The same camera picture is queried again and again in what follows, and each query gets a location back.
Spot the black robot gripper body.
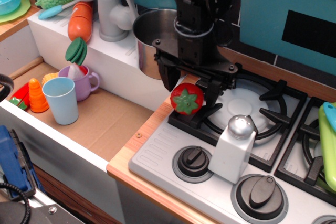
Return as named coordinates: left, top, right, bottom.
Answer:
left=154, top=37, right=238, bottom=90

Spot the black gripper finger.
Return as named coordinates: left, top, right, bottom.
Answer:
left=204, top=79, right=222, bottom=108
left=157, top=57, right=181, bottom=92

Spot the red toy strawberry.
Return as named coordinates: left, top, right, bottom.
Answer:
left=170, top=83, right=204, bottom=115

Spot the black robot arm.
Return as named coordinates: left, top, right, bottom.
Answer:
left=153, top=0, right=238, bottom=108

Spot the stainless steel pot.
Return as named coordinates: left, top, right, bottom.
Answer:
left=133, top=9, right=177, bottom=80

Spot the white salt shaker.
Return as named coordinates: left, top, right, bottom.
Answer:
left=208, top=115, right=257, bottom=184

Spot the grey toy faucet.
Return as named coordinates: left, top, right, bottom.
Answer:
left=98, top=0, right=139, bottom=42

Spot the small black stove knob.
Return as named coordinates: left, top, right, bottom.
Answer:
left=172, top=146, right=213, bottom=184

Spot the grey toy stove top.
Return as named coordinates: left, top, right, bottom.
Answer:
left=129, top=122, right=335, bottom=223

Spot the black left burner grate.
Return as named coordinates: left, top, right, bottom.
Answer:
left=168, top=64, right=307, bottom=172

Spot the black burner grate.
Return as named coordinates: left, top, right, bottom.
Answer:
left=168, top=64, right=307, bottom=172
left=275, top=97, right=335, bottom=206

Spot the brown cardboard sheet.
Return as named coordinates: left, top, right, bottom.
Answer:
left=5, top=56, right=154, bottom=162

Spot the light blue plastic cup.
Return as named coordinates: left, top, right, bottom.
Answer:
left=42, top=77, right=79, bottom=125

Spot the grey blue pasta spoon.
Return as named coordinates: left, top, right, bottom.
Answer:
left=38, top=0, right=94, bottom=20

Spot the black right burner grate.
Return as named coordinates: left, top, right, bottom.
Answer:
left=275, top=97, right=335, bottom=206

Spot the large black stove knob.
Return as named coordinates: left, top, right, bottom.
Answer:
left=231, top=174, right=289, bottom=223

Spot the lime green plastic container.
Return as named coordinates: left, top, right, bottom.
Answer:
left=318, top=102, right=335, bottom=191

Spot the yellow toy corn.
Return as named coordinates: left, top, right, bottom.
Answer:
left=42, top=72, right=58, bottom=86

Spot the small orange toy carrot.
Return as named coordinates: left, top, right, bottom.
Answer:
left=28, top=78, right=49, bottom=113

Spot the red toy pepper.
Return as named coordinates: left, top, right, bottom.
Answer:
left=9, top=82, right=30, bottom=110

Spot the green plastic plate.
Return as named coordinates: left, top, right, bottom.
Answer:
left=0, top=0, right=31, bottom=23

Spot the blue black clamp device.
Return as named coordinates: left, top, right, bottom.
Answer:
left=1, top=125, right=45, bottom=197

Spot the black coiled cable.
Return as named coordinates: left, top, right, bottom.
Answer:
left=0, top=182, right=33, bottom=224

